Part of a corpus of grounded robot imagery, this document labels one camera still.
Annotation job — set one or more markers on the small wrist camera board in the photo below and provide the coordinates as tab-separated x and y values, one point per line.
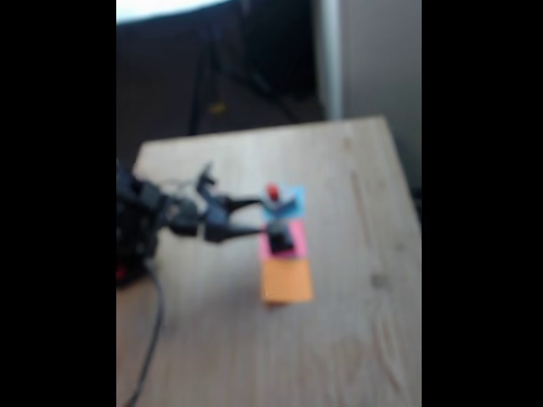
207	178

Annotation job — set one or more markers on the tall black tripod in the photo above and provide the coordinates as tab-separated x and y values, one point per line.
208	85

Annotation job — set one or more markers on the pink paper sheet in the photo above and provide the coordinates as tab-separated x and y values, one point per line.
301	241

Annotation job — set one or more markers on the medium dark block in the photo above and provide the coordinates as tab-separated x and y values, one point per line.
286	248

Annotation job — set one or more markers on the yellow tape under tall tripod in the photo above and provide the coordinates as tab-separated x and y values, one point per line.
217	108

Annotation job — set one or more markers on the large grey block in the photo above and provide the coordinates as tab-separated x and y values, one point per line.
284	207

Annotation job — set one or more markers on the bright white light panel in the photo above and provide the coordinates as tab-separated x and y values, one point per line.
169	6

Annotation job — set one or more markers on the orange paper sheet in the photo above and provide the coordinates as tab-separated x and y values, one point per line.
287	280

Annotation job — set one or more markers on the blue paper sheet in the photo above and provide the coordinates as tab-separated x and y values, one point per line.
299	199

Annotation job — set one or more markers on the white cabinet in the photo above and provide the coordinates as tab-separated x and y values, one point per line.
382	63

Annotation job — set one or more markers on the small red cube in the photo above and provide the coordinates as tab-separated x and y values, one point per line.
273	193

